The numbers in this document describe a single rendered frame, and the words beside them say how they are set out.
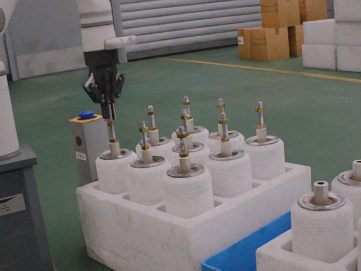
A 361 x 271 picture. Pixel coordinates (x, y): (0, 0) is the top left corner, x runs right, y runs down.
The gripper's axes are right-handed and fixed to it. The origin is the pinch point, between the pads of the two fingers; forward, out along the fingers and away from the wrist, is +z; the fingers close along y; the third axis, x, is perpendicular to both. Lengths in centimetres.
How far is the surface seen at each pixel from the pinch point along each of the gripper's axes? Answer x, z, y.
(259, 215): 33.8, 21.9, -1.6
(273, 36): -93, 15, -367
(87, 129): -12.2, 6.0, -5.8
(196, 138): 10.8, 11.2, -19.1
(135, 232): 12.1, 22.3, 12.0
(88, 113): -13.2, 2.5, -8.2
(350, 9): -4, -8, -284
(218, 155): 24.7, 9.8, -3.1
